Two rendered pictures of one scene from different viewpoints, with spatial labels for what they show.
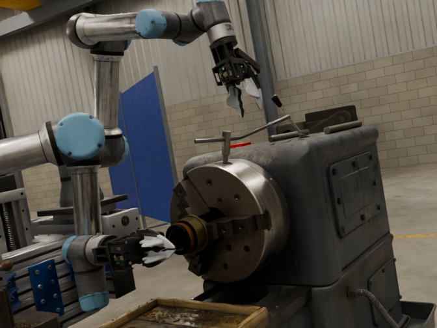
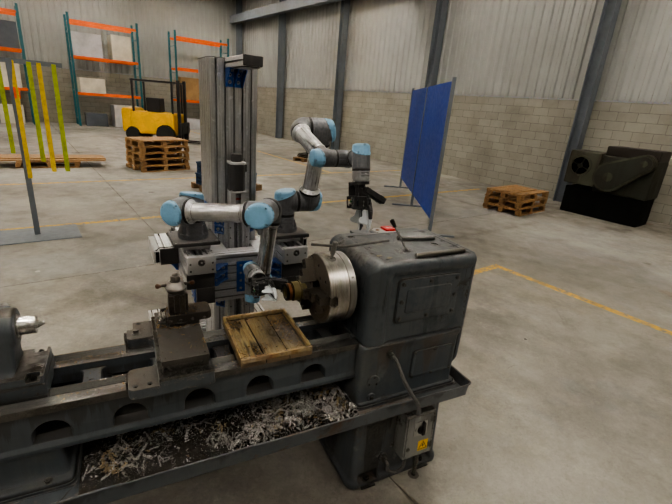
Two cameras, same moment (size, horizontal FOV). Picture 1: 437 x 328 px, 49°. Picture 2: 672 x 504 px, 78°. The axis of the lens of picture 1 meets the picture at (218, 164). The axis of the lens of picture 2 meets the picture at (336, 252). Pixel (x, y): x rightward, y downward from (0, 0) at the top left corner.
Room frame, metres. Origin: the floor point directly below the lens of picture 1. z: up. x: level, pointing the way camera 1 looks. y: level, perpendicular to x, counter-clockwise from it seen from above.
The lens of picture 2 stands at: (-0.26, -0.72, 1.86)
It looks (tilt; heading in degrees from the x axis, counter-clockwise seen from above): 20 degrees down; 24
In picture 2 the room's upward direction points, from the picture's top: 5 degrees clockwise
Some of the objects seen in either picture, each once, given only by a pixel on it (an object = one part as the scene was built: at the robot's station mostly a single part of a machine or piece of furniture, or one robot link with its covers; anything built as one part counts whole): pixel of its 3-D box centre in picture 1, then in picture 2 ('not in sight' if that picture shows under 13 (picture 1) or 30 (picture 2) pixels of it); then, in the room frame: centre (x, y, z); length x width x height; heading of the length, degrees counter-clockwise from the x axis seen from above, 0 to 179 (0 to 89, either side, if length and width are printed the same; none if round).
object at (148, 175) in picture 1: (132, 161); (419, 148); (8.00, 1.41, 1.18); 4.12 x 0.80 x 2.35; 24
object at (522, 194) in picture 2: not in sight; (515, 199); (9.49, -0.49, 0.22); 1.25 x 0.86 x 0.44; 155
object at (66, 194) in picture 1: (79, 188); (283, 221); (1.66, 0.49, 1.21); 0.15 x 0.15 x 0.10
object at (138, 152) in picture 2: not in sight; (158, 153); (7.20, 7.68, 0.36); 1.26 x 0.86 x 0.73; 164
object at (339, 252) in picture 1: (291, 197); (397, 279); (1.60, -0.22, 1.06); 0.59 x 0.48 x 0.39; 142
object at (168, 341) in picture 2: not in sight; (178, 333); (0.79, 0.41, 0.95); 0.43 x 0.17 x 0.05; 52
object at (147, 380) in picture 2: not in sight; (167, 349); (0.74, 0.43, 0.90); 0.47 x 0.30 x 0.06; 52
